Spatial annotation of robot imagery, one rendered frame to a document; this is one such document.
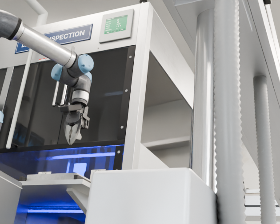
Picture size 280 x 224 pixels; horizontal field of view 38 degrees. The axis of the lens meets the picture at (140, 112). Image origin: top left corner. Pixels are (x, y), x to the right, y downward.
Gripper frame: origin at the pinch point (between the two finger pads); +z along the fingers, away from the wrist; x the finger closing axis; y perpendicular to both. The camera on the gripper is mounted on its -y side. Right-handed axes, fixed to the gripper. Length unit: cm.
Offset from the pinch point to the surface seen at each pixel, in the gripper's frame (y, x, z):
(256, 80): -72, -91, 23
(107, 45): 38, 13, -78
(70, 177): 0.9, -3.1, 16.0
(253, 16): -89, -93, 22
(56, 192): 11.4, 10.9, 19.5
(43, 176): 1.0, 11.3, 15.2
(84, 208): 17.2, -1.6, 25.3
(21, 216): 35, 48, 26
